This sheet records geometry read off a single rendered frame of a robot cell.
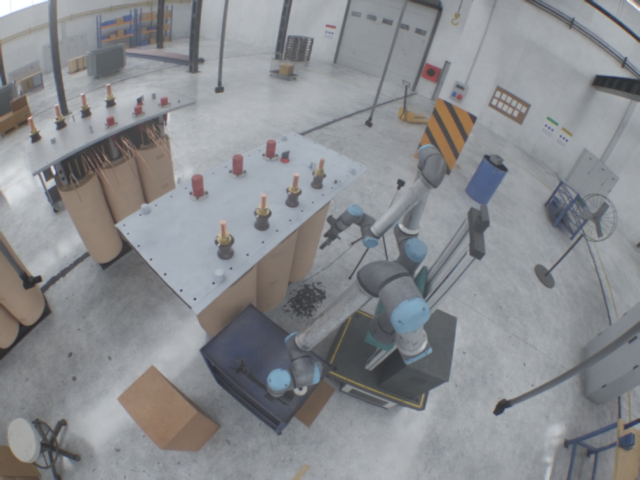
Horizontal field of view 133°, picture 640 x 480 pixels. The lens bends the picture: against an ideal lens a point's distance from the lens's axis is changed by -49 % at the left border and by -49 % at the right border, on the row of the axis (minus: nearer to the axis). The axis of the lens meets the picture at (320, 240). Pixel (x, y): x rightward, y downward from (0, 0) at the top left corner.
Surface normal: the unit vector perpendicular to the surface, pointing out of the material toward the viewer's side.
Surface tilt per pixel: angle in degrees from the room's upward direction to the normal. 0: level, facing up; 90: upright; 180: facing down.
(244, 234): 0
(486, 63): 90
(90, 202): 90
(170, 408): 0
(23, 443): 0
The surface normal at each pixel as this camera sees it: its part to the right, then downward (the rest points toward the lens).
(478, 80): -0.54, 0.53
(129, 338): 0.19, -0.69
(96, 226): 0.79, 0.53
